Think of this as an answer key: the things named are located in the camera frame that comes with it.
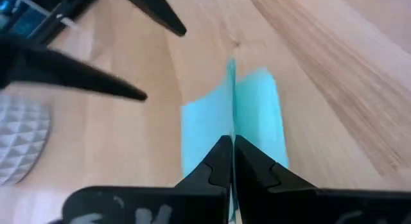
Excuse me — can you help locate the succulent in white patterned pot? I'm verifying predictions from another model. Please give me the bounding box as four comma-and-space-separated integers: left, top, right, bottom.
0, 91, 53, 187

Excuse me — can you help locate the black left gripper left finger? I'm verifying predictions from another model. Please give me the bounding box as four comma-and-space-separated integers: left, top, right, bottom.
62, 135, 234, 224

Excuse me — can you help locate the teal sticky note pad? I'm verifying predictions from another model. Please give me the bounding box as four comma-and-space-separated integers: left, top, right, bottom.
180, 58, 290, 224

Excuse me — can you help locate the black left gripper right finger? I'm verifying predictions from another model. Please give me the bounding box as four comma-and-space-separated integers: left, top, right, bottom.
234, 134, 411, 224

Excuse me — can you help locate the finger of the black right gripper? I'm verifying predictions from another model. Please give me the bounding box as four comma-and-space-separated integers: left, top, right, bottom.
0, 33, 148, 103
120, 0, 188, 37

